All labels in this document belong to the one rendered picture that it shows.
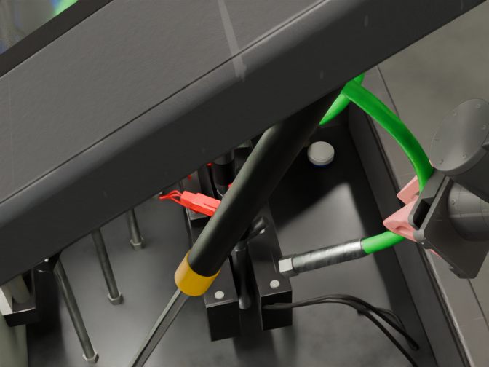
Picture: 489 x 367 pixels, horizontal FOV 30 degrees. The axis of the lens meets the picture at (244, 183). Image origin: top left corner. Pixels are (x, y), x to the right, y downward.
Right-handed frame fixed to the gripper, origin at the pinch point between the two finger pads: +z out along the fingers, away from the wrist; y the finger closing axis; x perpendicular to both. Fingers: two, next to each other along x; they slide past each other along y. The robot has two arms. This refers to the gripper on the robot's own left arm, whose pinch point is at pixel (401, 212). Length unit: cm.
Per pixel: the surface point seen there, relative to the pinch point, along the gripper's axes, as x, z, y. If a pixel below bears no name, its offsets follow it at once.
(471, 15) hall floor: 77, 136, -136
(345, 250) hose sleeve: 0.3, 5.9, 3.8
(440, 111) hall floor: 76, 126, -96
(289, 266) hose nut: -1.0, 11.7, 6.4
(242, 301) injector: 7.0, 33.2, 6.0
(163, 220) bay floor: 0, 54, -2
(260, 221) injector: -1.4, 22.1, 0.8
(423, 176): -3.8, -6.4, -0.5
